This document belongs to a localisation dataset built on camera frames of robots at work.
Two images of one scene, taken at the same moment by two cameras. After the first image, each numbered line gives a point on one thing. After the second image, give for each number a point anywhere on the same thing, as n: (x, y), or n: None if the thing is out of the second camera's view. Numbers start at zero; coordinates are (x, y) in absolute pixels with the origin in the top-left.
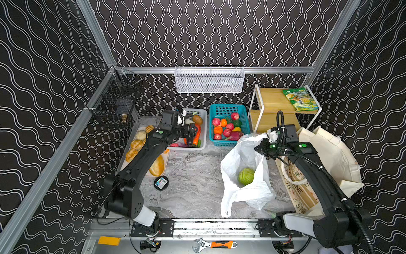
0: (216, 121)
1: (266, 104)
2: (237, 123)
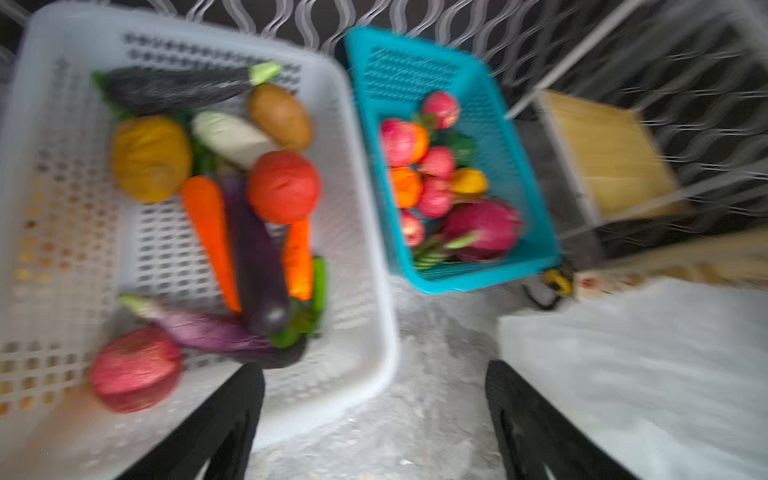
0: (402, 141)
1: (663, 117)
2: (465, 148)
